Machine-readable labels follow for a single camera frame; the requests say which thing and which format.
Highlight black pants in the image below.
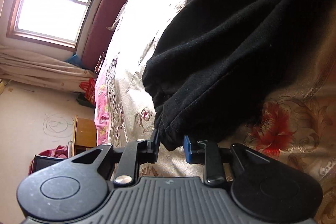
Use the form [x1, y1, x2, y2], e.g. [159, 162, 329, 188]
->
[142, 0, 335, 151]

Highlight wooden bedside cabinet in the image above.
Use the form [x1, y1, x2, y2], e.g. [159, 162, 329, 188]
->
[71, 116, 97, 156]

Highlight red shopping bag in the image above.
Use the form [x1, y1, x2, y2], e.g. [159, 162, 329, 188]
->
[79, 78, 96, 106]

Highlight floral satin bedspread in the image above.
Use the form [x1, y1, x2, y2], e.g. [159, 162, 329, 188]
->
[97, 0, 335, 223]

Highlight blue plastic bag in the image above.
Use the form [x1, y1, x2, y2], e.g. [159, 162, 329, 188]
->
[65, 54, 84, 68]

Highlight left beige curtain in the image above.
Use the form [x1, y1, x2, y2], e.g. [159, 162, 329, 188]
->
[1, 46, 95, 92]

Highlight maroon padded window bench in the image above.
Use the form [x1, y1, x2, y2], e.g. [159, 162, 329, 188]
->
[81, 0, 127, 70]

